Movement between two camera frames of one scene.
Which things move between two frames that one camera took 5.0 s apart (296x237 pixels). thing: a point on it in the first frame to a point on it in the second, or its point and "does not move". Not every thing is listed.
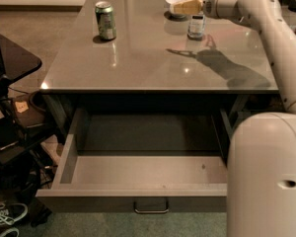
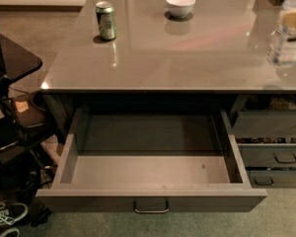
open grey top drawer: x=140 y=160 does not move
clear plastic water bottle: x=197 y=22 to x=286 y=47
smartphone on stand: x=5 y=133 does not move
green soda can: x=105 y=16 does not move
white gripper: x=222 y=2 to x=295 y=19
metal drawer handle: x=151 y=211 does not move
